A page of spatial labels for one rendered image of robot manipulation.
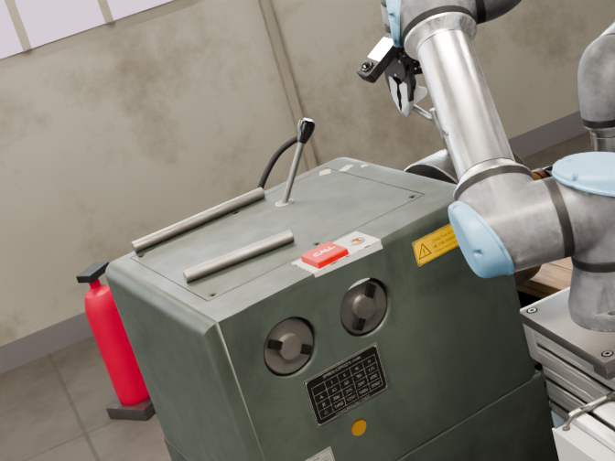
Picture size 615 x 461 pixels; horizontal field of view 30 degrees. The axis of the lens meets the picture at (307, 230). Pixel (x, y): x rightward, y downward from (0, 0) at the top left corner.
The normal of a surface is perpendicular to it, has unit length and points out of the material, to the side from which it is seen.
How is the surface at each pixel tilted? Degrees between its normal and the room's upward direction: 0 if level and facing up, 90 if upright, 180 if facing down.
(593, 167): 8
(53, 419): 0
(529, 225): 67
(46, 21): 90
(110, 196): 90
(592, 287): 72
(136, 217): 90
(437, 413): 90
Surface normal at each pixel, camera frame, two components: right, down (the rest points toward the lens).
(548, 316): -0.26, -0.90
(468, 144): -0.52, -0.30
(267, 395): 0.50, 0.18
